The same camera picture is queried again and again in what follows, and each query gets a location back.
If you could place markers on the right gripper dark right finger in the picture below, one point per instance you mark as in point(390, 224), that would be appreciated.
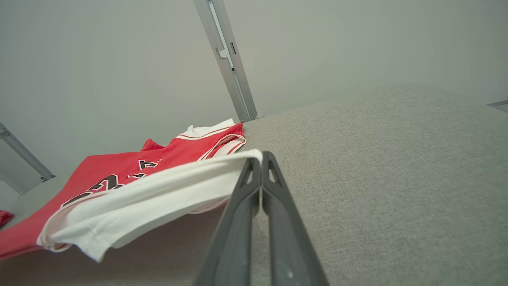
point(289, 246)

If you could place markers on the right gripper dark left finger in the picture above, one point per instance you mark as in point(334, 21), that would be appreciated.
point(234, 238)

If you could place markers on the red white basketball jersey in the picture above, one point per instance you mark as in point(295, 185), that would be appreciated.
point(119, 198)

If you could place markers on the red shorts white stripes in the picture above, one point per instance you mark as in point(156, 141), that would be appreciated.
point(4, 217)

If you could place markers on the grey fabric sofa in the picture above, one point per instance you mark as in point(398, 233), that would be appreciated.
point(377, 178)

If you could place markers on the grey metal partition post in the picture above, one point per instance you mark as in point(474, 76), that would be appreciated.
point(230, 63)
point(27, 157)

